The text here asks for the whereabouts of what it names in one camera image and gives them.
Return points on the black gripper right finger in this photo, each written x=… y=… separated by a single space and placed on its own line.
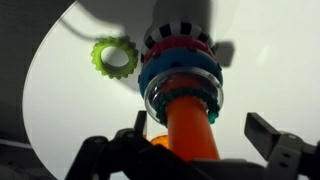
x=283 y=150

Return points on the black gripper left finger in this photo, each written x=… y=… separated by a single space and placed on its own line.
x=133 y=156

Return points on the orange stacker post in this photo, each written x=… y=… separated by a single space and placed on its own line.
x=190 y=128

